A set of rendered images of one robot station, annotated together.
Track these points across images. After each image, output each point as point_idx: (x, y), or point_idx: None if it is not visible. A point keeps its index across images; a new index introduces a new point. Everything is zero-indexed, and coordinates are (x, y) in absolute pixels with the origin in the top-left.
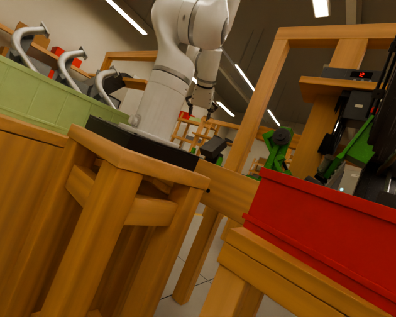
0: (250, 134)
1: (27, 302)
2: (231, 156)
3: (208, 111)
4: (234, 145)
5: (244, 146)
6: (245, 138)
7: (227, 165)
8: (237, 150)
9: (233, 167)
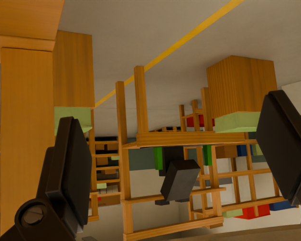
0: (0, 218)
1: None
2: (40, 114)
3: (56, 223)
4: (43, 155)
5: (2, 163)
6: (11, 194)
7: (38, 81)
8: (25, 140)
9: (12, 79)
